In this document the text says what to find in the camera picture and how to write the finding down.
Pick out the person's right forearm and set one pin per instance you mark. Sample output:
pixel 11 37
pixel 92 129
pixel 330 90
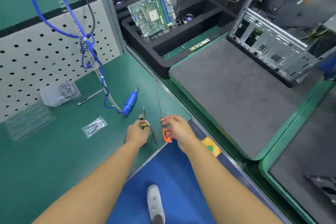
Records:
pixel 225 189

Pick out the silver computer case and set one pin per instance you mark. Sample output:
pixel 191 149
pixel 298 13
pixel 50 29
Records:
pixel 278 42

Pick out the silver metal bracket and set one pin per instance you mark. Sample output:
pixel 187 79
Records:
pixel 323 185

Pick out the thin metal rod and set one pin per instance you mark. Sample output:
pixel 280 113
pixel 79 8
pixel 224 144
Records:
pixel 90 97

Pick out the small silver black components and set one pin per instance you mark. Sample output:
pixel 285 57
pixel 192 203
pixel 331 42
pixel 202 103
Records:
pixel 185 19

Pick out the person's right hand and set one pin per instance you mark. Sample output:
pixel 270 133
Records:
pixel 178 129

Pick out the small clear plastic bag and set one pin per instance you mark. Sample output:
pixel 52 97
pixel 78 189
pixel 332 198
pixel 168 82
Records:
pixel 95 126

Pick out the black foam tray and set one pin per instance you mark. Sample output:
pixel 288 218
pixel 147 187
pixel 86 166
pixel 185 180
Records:
pixel 144 48

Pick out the clear plastic parts box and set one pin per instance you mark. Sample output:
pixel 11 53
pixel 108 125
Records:
pixel 60 93

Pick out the aluminium frame post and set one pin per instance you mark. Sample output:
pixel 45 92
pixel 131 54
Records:
pixel 107 11

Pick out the green motherboard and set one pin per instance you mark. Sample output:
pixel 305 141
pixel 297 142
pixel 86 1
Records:
pixel 152 16

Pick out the person's left forearm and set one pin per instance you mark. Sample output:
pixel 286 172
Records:
pixel 89 189

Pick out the white perforated pegboard panel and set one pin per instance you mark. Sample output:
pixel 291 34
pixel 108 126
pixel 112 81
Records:
pixel 42 58

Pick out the green memory module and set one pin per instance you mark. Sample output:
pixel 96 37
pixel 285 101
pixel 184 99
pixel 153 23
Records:
pixel 199 45

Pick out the person's left hand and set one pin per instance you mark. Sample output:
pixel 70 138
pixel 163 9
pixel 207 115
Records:
pixel 137 133

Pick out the person's white shoe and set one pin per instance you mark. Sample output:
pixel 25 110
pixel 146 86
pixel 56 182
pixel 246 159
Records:
pixel 155 203

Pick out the black yellow pliers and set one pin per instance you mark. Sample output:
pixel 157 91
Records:
pixel 143 116

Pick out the blue electric screwdriver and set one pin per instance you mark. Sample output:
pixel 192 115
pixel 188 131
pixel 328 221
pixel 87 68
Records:
pixel 129 103

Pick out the large clear plastic bag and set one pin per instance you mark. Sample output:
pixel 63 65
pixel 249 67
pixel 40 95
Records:
pixel 29 121

